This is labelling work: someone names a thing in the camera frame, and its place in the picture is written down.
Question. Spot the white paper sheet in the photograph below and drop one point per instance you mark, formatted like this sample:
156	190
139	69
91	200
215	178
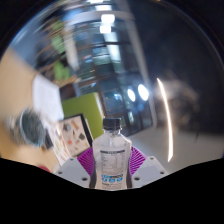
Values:
46	96

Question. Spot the pendant ceiling lamps group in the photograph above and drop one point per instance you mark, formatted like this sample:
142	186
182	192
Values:
143	92

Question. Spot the long curved ceiling light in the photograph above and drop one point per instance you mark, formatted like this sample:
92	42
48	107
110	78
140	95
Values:
168	123

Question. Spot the wooden green-seated chairs group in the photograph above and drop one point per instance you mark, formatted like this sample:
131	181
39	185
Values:
60	71

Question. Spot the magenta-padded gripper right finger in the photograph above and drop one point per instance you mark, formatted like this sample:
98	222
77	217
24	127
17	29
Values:
148	170

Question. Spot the dark patterned mug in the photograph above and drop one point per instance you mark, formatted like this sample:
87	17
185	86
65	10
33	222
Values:
30	128

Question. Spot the clear plastic water bottle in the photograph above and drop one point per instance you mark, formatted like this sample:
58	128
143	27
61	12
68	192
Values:
111	155

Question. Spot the green upholstered booth bench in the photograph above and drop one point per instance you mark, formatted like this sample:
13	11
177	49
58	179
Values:
83	108

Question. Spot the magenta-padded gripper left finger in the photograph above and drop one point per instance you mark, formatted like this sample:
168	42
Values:
71	171

